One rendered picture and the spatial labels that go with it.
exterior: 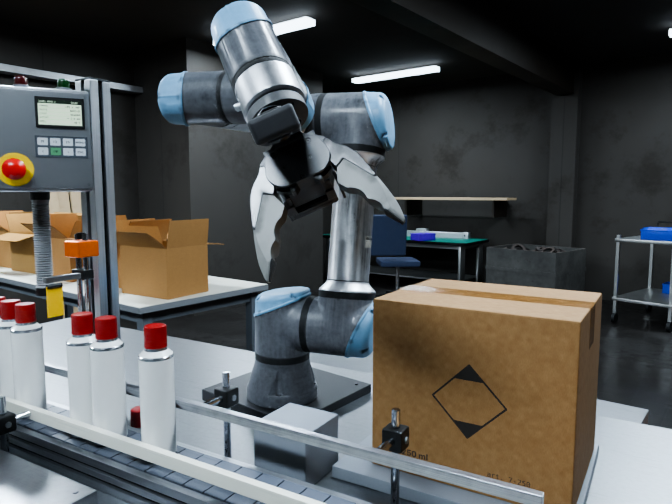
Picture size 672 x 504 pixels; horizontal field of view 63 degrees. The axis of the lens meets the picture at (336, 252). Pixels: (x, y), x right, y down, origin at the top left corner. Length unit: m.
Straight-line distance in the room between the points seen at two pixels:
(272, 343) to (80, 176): 0.49
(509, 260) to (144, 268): 4.72
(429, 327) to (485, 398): 0.13
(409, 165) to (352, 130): 7.23
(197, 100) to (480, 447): 0.63
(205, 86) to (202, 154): 5.14
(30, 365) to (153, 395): 0.32
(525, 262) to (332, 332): 5.58
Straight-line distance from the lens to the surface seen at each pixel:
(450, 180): 8.01
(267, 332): 1.14
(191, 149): 5.88
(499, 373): 0.82
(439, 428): 0.88
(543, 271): 6.49
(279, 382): 1.16
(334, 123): 1.13
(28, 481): 0.95
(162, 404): 0.89
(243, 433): 1.12
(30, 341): 1.14
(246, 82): 0.66
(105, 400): 0.98
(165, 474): 0.89
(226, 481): 0.80
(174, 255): 2.74
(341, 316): 1.08
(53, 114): 1.17
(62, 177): 1.17
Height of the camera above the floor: 1.28
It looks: 6 degrees down
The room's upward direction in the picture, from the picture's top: straight up
